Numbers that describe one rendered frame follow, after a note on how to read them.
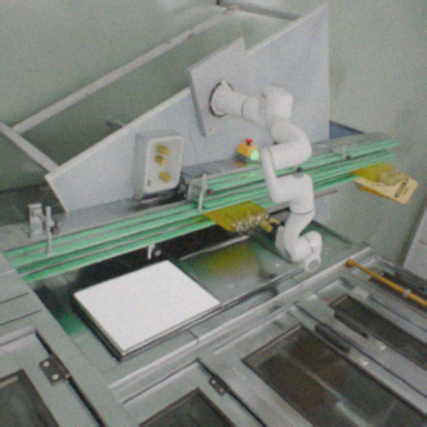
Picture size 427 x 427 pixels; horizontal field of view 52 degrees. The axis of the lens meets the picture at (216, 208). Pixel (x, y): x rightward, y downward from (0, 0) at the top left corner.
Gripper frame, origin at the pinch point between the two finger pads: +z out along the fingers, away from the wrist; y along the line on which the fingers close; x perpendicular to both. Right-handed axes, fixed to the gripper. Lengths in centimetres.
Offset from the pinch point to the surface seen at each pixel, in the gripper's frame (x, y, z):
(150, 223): 53, 4, 7
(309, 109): -54, 38, 61
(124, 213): 61, 7, 14
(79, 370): 92, 20, -74
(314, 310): -0.2, -16.7, -34.3
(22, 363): 101, 18, -67
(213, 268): 28.4, -12.9, -3.3
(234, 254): 14.3, -12.7, 4.4
